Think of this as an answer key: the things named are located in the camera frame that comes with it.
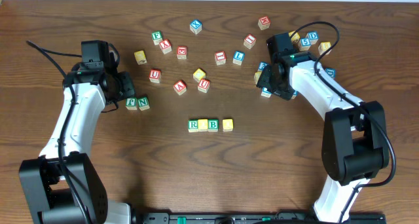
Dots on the green B block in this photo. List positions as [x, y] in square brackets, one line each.
[213, 125]

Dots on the blue D block lower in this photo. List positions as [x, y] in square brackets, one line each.
[331, 72]

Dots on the red X block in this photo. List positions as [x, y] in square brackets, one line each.
[165, 46]

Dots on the red A block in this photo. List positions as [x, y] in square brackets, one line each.
[180, 87]

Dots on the red U block right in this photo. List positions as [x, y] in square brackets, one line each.
[203, 85]

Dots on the yellow S block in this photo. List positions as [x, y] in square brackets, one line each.
[257, 76]

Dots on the blue D block upper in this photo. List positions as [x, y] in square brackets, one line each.
[313, 37]

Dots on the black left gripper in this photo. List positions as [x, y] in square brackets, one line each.
[127, 85]

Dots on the green R block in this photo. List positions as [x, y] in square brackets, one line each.
[193, 126]

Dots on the blue X block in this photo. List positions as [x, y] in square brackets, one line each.
[196, 26]

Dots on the red I block lower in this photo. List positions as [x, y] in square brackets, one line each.
[220, 58]

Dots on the blue d block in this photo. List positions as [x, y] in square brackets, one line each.
[313, 37]
[331, 72]

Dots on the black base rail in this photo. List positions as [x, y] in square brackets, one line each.
[283, 216]

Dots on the red I block upper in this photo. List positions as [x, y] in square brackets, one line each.
[250, 41]

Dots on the green J block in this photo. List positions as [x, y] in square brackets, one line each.
[131, 104]

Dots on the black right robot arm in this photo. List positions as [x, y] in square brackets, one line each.
[354, 145]

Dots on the green F block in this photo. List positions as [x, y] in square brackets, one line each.
[156, 37]

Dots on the red H block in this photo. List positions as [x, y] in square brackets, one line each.
[264, 22]

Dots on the blue T block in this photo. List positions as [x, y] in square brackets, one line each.
[265, 93]

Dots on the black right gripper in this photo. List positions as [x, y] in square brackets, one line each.
[265, 78]

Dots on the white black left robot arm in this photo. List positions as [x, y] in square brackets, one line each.
[61, 185]

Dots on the blue 5 block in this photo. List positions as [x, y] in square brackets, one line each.
[304, 44]

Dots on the yellow monkey block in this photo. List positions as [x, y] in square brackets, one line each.
[294, 37]

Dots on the red E block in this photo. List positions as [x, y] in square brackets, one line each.
[182, 52]

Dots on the blue L block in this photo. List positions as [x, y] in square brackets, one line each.
[238, 57]

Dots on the green N block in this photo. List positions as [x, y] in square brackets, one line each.
[143, 103]

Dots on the red i block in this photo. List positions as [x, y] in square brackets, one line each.
[250, 41]
[220, 58]

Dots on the yellow 8 block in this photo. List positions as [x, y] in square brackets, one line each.
[324, 48]

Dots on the red u block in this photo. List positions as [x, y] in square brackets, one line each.
[203, 85]
[155, 76]

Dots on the blue 2 block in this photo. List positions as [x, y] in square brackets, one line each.
[261, 66]

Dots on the yellow o block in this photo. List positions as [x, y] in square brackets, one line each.
[198, 75]
[203, 125]

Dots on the red U block left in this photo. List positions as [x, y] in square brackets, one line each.
[155, 76]

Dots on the blue P block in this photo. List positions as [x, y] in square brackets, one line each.
[294, 95]

